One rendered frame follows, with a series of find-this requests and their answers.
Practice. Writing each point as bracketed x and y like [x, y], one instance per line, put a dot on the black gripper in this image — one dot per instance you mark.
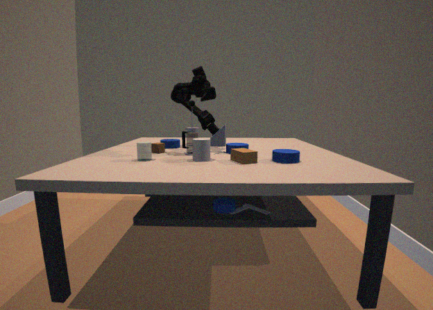
[206, 93]

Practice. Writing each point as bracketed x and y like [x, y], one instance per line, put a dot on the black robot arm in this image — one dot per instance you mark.
[204, 117]

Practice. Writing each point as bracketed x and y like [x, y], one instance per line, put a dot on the dark grey flat shelf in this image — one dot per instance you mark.
[197, 211]

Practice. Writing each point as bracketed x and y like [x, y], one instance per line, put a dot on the pale pink cylinder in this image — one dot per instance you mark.
[201, 149]

